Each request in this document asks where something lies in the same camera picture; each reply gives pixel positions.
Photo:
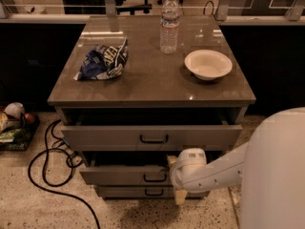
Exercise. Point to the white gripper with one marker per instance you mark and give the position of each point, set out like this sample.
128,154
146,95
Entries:
175,176

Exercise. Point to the pile of objects on mat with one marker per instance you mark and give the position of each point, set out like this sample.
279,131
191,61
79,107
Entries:
17,127

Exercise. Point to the grey drawer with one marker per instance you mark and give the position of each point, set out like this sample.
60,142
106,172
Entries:
134,192
151,138
128,168

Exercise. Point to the grey bottom drawer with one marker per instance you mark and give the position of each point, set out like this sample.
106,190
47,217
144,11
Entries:
134,192

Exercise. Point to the clear plastic water bottle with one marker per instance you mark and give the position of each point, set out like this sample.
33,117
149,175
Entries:
169,25

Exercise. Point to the grey drawer cabinet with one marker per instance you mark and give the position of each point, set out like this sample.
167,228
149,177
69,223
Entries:
154,89

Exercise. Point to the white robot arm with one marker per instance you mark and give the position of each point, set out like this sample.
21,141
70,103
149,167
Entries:
270,168

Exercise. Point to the blue crumpled chip bag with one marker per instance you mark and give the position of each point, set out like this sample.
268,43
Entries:
104,62

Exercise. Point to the white bowl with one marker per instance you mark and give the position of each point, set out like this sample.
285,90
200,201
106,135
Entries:
208,65

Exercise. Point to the grey top drawer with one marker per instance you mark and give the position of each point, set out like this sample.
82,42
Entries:
151,138

